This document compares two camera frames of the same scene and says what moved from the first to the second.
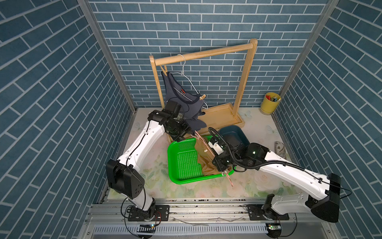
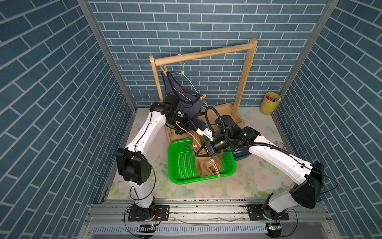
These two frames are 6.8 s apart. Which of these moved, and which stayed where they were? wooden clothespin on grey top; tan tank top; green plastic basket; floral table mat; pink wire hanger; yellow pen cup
Moved: pink wire hanger; tan tank top
Stayed: yellow pen cup; green plastic basket; wooden clothespin on grey top; floral table mat
